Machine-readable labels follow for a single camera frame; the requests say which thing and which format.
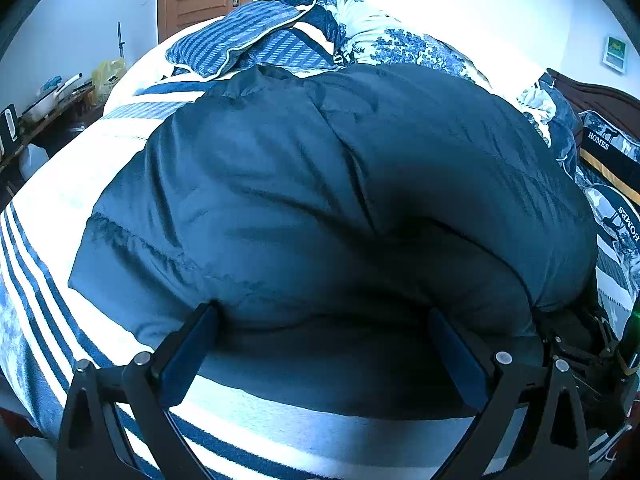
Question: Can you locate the black white device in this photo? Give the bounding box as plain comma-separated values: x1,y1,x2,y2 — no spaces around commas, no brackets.
0,106,22,157

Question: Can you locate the dark padded jacket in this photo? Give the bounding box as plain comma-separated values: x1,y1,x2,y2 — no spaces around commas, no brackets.
67,64,598,418

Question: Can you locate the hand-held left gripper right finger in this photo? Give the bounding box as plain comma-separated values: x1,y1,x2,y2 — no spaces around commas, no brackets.
427,307,591,480

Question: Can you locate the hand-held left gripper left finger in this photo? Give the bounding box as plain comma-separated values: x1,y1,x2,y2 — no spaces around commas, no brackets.
56,302,221,480

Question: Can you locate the wooden side table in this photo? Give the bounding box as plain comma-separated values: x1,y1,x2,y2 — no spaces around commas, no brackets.
0,85,97,173

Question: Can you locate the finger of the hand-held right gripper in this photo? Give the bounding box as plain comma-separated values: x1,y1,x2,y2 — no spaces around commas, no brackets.
537,310,608,361

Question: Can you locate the blue floral quilt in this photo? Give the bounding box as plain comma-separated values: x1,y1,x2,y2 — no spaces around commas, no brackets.
292,0,583,178

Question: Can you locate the yellow plastic bag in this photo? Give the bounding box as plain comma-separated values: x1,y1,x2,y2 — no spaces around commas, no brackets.
91,57,128,107

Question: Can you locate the framed wall picture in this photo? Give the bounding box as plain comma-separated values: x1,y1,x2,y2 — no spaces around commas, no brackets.
602,35,629,74

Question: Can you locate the blue white striped blanket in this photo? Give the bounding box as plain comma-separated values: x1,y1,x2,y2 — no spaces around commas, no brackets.
0,35,640,480

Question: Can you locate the white pot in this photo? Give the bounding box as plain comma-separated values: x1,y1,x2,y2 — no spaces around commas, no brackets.
21,72,83,122

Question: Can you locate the blue striped pillow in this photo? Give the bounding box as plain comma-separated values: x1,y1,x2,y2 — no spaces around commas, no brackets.
166,0,321,80
240,25,347,72

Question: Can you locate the dark wooden headboard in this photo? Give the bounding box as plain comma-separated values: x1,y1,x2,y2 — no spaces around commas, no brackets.
546,67,640,142

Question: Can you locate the black horse print pillow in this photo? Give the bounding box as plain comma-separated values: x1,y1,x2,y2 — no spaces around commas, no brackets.
584,184,640,266
577,110,640,193

